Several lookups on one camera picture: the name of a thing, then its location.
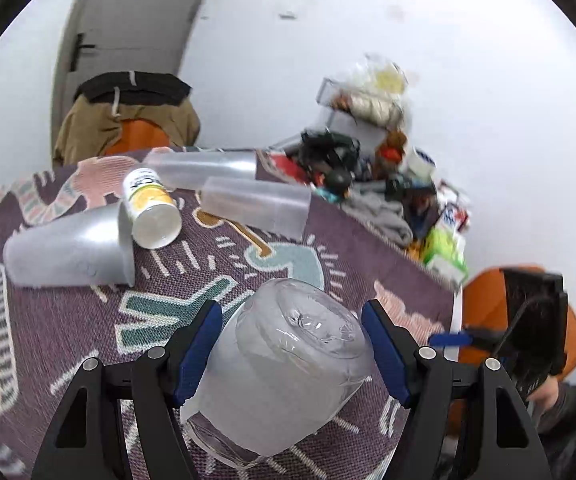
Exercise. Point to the white paper cup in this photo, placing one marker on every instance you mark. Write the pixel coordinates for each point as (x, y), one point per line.
(420, 162)

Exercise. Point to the red packet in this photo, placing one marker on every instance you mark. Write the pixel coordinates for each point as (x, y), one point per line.
(288, 167)

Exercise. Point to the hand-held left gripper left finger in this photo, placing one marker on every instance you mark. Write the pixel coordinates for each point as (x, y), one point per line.
(198, 352)

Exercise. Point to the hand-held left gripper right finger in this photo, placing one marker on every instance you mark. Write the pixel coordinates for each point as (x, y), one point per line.
(389, 355)

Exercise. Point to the person's right hand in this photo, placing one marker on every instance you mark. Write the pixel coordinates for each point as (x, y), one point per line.
(547, 396)

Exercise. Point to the purple patterned tablecloth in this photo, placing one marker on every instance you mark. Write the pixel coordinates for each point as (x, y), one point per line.
(68, 320)

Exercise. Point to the tall frosted plastic cup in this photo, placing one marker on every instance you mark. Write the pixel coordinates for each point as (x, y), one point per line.
(203, 167)

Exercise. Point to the black headset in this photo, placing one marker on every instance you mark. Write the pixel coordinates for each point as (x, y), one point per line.
(328, 152)

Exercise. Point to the clear glass cup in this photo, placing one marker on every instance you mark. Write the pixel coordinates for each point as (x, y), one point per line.
(278, 375)

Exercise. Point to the clear plastic box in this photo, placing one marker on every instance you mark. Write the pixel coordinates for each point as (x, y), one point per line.
(335, 107)

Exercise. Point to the brown toy figure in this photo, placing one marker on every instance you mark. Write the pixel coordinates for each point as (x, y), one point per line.
(392, 149)

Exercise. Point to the orange chair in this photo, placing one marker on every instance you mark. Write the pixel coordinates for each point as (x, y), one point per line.
(138, 137)
(483, 300)

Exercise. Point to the grey door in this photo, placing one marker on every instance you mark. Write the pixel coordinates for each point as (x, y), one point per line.
(133, 15)

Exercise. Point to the clear plastic bag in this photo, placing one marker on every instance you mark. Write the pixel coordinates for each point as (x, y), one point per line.
(383, 95)

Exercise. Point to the black cloth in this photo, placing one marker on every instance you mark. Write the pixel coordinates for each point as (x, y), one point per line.
(138, 87)

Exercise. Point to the grey cloth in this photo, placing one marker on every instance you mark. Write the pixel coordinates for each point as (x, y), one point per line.
(383, 215)

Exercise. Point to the short frosted plastic cup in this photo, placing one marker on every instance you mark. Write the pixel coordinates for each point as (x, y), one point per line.
(258, 205)

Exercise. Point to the wide frosted plastic cup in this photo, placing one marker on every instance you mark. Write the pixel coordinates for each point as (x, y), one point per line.
(68, 252)

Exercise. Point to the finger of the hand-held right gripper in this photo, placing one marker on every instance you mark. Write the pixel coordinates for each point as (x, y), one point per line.
(448, 338)

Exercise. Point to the blue white carton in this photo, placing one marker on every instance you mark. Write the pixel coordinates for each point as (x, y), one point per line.
(452, 217)

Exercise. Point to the green packet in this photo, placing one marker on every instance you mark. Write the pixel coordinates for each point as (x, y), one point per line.
(445, 252)

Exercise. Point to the yellow label bottle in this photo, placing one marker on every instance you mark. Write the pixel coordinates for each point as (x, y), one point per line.
(150, 210)

